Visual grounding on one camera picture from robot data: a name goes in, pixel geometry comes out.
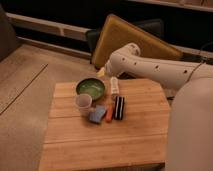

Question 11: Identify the white small bottle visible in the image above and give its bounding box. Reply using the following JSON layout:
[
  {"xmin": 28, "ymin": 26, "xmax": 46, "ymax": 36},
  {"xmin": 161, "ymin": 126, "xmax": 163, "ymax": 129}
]
[{"xmin": 110, "ymin": 77, "xmax": 119, "ymax": 98}]

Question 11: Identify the orange carrot toy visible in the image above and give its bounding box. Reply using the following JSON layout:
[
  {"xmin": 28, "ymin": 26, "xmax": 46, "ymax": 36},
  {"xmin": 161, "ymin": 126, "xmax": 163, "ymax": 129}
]
[{"xmin": 105, "ymin": 105, "xmax": 114, "ymax": 122}]

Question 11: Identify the blue sponge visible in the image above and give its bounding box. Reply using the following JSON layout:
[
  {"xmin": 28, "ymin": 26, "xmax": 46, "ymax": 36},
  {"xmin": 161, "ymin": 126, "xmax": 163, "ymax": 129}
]
[{"xmin": 89, "ymin": 105, "xmax": 106, "ymax": 124}]

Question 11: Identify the yellow cushioned chair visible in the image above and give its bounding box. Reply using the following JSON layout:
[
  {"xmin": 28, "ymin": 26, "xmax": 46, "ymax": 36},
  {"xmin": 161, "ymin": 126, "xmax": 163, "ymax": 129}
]
[{"xmin": 86, "ymin": 14, "xmax": 183, "ymax": 68}]

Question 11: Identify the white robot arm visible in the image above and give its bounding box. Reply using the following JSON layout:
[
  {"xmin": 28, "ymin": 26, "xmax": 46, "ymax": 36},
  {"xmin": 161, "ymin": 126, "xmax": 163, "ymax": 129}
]
[{"xmin": 100, "ymin": 43, "xmax": 213, "ymax": 171}]

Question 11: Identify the translucent plastic cup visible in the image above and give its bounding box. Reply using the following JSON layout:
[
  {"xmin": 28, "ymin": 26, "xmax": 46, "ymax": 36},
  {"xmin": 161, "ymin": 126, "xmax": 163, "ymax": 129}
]
[{"xmin": 75, "ymin": 94, "xmax": 92, "ymax": 116}]

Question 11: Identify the green ceramic bowl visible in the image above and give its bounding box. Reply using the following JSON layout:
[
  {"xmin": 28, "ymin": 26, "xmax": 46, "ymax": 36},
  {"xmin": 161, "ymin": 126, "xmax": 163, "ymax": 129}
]
[{"xmin": 76, "ymin": 78, "xmax": 105, "ymax": 101}]

